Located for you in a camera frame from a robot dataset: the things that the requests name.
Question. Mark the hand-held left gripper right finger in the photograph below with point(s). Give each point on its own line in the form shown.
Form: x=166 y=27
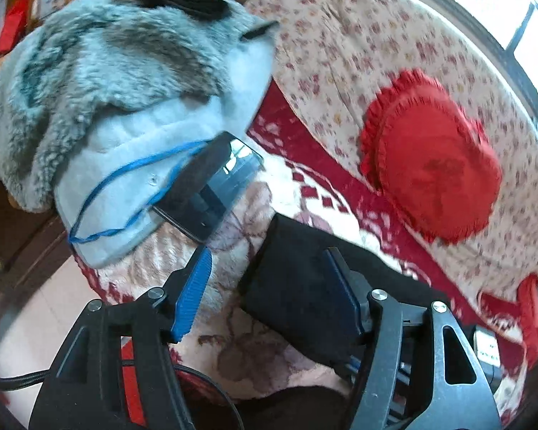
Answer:
x=346 y=293

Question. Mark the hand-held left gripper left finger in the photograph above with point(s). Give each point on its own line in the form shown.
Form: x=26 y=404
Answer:
x=192 y=291

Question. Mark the black pants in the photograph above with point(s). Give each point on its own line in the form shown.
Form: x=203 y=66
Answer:
x=296 y=286

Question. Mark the black smartphone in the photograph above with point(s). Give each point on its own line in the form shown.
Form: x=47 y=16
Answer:
x=206 y=188

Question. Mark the red and white patterned blanket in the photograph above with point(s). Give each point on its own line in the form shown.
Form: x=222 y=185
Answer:
x=296 y=188

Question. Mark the black box with white label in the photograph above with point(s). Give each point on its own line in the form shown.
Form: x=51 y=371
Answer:
x=488 y=349

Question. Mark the red heart-shaped pillow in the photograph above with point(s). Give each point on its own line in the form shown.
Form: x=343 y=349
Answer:
x=435 y=161

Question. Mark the red frilled pillow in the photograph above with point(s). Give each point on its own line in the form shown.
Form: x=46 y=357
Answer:
x=531 y=313

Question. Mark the dark wooden cabinet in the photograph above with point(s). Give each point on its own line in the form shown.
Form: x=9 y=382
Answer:
x=13 y=237

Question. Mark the grey furry coat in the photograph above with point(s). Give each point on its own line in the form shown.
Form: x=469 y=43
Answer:
x=116 y=62

